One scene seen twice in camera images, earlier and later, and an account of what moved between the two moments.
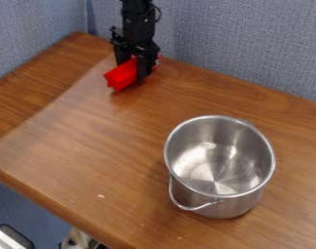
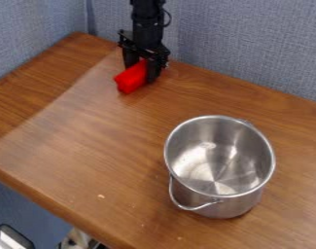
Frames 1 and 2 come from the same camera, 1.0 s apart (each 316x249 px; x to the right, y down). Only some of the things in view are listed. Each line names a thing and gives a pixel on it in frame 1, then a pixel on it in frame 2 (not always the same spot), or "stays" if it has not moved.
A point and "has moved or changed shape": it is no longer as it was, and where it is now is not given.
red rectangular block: [121, 76] has moved or changed shape
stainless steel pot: [220, 160] stays
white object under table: [74, 240] stays
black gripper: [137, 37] → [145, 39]
